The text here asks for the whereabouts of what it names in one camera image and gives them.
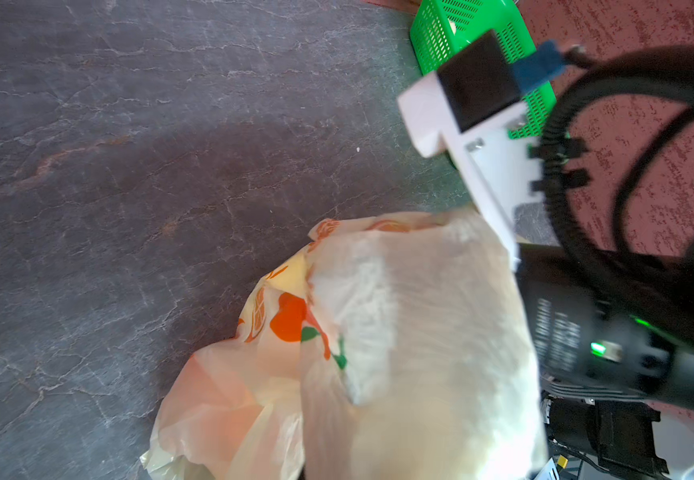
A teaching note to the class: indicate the green plastic basket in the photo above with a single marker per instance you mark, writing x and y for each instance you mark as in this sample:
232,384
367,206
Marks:
486,61

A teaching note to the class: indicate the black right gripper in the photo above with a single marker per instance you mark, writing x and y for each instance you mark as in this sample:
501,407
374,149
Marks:
616,396

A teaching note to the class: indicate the translucent yellow plastic bag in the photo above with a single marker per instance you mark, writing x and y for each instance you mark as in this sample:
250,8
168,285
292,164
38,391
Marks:
388,347

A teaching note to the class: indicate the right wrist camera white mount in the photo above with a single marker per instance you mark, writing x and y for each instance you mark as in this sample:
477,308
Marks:
498,172

